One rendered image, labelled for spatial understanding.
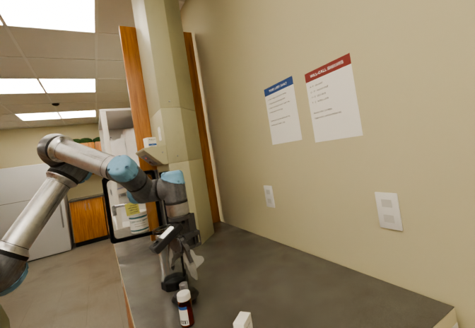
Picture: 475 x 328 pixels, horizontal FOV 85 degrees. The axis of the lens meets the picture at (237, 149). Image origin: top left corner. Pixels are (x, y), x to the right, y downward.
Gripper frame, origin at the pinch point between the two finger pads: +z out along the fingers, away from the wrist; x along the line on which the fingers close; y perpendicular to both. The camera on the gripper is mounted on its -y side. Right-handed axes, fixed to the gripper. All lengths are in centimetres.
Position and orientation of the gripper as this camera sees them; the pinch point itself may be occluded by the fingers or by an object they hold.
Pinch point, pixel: (182, 276)
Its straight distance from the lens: 98.4
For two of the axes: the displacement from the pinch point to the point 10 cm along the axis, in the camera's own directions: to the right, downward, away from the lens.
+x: -6.9, 1.2, 7.2
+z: 1.6, 9.9, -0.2
